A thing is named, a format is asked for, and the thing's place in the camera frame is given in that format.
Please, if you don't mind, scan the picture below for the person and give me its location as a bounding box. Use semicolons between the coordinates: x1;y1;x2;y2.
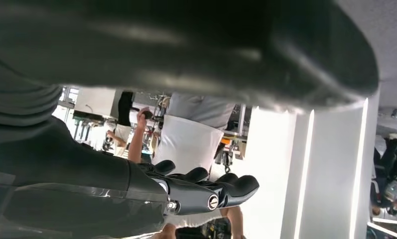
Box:
106;92;134;157
373;133;397;180
371;179;397;218
128;92;245;239

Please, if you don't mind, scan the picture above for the white lit pillar structure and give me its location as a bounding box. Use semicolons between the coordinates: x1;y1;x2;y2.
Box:
231;89;381;239

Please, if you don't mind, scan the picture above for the grey robot body shell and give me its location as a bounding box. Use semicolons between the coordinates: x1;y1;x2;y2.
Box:
0;0;380;112

